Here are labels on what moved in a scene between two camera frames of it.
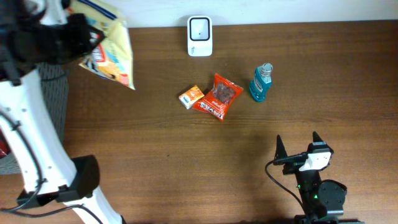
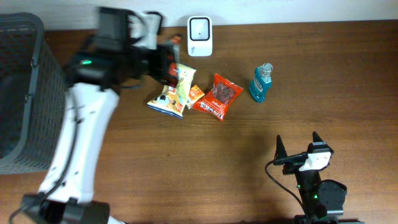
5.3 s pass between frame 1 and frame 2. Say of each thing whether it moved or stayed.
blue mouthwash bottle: stayed
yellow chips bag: moved
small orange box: stayed
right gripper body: stayed
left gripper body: moved
